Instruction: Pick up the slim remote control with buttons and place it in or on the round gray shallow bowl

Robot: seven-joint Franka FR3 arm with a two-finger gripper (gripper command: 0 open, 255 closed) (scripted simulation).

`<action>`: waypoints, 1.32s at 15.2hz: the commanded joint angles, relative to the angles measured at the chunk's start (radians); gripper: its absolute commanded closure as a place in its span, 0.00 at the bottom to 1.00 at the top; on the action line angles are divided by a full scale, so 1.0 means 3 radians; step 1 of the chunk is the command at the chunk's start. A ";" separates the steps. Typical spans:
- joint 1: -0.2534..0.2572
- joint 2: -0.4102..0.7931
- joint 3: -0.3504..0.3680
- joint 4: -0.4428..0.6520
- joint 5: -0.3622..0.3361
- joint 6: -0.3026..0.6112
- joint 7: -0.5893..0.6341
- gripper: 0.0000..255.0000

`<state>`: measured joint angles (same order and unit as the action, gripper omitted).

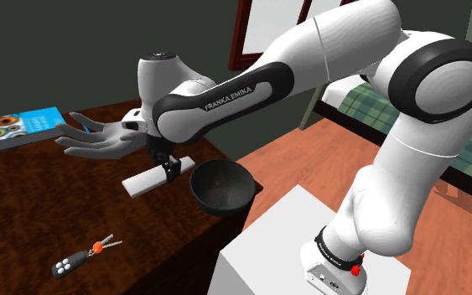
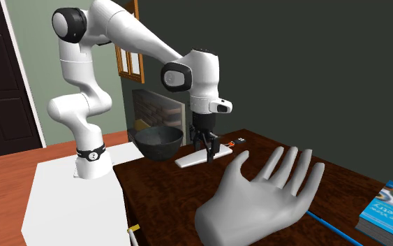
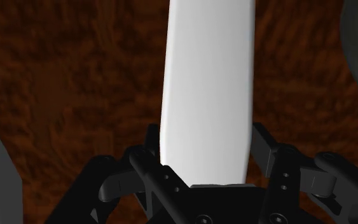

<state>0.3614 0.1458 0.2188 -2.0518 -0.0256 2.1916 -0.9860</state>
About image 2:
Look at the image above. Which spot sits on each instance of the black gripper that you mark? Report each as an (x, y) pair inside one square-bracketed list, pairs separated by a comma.
[(204, 122)]

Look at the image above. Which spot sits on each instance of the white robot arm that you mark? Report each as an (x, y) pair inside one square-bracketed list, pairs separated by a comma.
[(80, 68)]

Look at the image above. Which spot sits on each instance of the white flat tablet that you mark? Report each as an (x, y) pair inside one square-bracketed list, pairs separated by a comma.
[(192, 159)]

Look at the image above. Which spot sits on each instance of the small black orange stick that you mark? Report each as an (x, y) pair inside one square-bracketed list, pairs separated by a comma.
[(239, 140)]

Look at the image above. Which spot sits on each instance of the dark grey bowl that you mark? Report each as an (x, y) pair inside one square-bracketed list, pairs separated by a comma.
[(158, 143)]

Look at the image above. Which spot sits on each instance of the dark wooden table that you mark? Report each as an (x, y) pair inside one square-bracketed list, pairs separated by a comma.
[(169, 190)]

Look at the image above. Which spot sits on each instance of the brick fireplace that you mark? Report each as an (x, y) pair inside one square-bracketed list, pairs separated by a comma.
[(155, 109)]

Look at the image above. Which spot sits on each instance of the white hand sculpture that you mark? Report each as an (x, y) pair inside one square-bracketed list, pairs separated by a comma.
[(250, 207)]

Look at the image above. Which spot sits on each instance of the wooden framed window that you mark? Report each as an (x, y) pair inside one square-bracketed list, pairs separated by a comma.
[(131, 64)]

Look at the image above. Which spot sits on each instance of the white yellow marker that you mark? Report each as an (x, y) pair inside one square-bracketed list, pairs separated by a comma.
[(133, 233)]

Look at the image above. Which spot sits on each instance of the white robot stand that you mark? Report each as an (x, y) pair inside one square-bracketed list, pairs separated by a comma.
[(70, 207)]

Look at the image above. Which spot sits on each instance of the blue pen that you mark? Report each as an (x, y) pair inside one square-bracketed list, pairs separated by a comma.
[(332, 229)]

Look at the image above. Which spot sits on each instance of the blue book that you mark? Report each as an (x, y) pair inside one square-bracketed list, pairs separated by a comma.
[(388, 214)]

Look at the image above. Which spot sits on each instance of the dark brown door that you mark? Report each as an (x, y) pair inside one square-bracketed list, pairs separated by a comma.
[(2, 85)]

